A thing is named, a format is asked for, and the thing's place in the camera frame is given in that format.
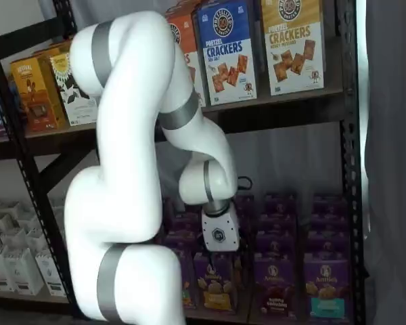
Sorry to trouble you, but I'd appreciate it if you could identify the orange snack box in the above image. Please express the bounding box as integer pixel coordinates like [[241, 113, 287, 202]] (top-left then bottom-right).
[[9, 55, 67, 133], [31, 39, 72, 60]]

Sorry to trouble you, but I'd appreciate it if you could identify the purple box pink bottom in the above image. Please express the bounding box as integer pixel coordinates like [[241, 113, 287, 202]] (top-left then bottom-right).
[[252, 253, 298, 321]]

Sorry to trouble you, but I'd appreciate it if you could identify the gold pretzel crackers box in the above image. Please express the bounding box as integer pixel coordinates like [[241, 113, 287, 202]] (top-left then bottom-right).
[[261, 0, 325, 97]]

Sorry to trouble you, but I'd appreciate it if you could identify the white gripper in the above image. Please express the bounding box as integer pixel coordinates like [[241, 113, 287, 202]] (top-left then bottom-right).
[[198, 207, 251, 270]]

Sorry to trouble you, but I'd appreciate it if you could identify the purple Annie's box teal patch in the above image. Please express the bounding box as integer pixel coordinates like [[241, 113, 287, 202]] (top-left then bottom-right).
[[303, 253, 353, 322]]

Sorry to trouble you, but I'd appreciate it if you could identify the purple Annie's box green patch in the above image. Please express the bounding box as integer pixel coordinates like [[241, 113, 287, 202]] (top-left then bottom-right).
[[176, 250, 196, 309]]

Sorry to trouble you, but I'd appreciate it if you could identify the white Sweet Thins box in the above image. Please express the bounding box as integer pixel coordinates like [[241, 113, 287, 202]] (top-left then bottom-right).
[[49, 52, 101, 127]]

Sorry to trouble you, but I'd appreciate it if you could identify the blue pretzel crackers box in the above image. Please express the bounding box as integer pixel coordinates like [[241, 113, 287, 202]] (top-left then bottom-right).
[[193, 0, 258, 106]]

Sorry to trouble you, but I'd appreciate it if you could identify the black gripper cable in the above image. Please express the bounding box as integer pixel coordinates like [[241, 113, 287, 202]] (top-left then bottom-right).
[[235, 174, 255, 192]]

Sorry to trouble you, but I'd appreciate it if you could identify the black metal shelf rack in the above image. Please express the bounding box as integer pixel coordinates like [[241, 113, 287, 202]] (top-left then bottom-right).
[[0, 0, 368, 325]]

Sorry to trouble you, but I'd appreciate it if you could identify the purple Annie's box yellow patch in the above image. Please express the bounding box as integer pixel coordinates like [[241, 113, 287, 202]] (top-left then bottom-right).
[[192, 251, 244, 314]]

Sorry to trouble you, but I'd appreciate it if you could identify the orange pretzel crackers box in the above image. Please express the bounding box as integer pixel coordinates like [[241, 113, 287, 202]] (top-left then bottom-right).
[[164, 3, 208, 108]]

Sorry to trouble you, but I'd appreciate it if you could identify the grey fabric curtain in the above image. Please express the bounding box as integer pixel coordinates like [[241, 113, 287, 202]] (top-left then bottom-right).
[[357, 0, 406, 325]]

